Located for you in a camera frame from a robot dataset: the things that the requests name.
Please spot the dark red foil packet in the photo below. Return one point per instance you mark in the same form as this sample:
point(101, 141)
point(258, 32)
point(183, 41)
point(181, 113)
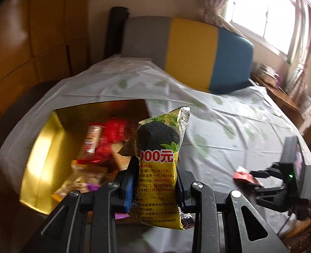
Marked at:
point(90, 142)

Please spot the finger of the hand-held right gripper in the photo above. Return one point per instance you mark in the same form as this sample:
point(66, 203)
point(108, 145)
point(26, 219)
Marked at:
point(272, 196)
point(272, 172)

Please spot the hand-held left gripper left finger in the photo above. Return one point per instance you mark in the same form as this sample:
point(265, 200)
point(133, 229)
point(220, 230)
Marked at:
point(130, 184)

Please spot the window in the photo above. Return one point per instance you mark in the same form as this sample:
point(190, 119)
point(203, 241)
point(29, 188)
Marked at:
point(263, 10)

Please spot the wooden cabinet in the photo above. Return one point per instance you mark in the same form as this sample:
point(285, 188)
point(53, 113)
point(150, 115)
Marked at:
point(18, 31)

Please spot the yellow green snack packet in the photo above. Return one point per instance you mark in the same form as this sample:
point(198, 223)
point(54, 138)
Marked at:
point(158, 142)

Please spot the tissue box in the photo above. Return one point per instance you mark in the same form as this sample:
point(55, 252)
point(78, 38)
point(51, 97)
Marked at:
point(267, 72)

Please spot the cracker package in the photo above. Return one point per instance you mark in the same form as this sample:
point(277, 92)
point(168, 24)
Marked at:
point(76, 176)

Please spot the long red snack packet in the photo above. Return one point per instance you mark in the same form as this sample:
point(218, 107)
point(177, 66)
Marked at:
point(110, 139)

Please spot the grey yellow blue chair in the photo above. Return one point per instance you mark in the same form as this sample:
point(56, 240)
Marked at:
point(192, 47)

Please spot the wooden side desk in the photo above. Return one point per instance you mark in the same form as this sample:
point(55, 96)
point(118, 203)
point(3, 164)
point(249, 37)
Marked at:
point(284, 97)

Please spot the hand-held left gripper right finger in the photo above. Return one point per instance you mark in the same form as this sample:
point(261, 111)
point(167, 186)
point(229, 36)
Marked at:
point(181, 187)

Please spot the white printed tablecloth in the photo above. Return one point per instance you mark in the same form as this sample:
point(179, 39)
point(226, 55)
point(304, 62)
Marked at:
point(224, 116)

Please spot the hanging patterned curtain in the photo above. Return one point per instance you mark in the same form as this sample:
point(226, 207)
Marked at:
point(303, 79)

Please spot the tied patterned curtain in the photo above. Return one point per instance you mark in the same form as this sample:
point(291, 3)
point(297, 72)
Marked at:
point(210, 5)

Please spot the small red snack packet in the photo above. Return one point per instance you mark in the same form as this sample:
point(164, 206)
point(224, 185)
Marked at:
point(245, 176)

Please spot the purple small container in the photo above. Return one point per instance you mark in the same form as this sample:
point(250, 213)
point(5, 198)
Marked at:
point(278, 79)

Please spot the gold tin box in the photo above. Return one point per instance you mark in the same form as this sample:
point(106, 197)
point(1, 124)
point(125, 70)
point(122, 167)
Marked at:
point(39, 163)

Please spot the black rolled mat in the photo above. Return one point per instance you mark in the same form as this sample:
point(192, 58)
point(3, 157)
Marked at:
point(114, 31)

